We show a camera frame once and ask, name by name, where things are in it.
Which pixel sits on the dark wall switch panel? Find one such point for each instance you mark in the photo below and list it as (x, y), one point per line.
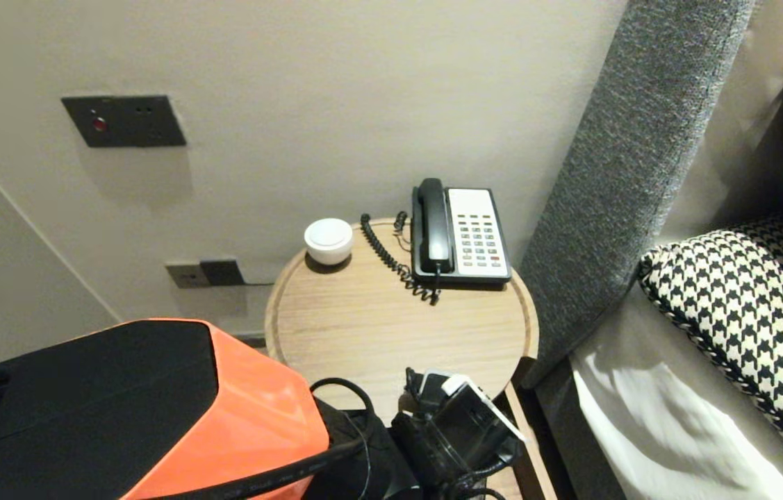
(125, 122)

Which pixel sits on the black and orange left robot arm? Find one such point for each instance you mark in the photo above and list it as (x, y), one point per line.
(120, 403)

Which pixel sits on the brown skirting board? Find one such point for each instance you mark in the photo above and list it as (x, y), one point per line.
(251, 341)

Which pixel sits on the beige upholstered headboard panel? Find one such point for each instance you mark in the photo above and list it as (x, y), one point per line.
(745, 104)

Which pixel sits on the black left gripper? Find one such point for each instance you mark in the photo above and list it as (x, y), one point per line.
(408, 392)

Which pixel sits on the black telephone handset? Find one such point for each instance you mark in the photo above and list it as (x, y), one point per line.
(434, 227)

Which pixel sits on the grey upholstered headboard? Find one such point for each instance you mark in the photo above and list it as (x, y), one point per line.
(627, 173)

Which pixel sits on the grey wall socket plate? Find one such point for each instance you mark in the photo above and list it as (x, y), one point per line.
(186, 276)

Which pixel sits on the black and white desk telephone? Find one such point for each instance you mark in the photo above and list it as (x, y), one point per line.
(478, 237)

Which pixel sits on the houndstooth black and white pillow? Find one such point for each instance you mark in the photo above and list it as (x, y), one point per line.
(745, 298)

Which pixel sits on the white round puck device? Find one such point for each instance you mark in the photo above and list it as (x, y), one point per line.
(328, 240)

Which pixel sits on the dark grey bed base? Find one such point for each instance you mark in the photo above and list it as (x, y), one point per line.
(572, 444)

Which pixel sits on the round wooden nightstand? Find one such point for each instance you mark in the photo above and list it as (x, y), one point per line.
(391, 326)

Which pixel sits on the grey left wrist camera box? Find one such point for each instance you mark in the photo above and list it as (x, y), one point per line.
(435, 385)

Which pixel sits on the white bed sheet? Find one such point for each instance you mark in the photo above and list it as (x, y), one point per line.
(641, 430)

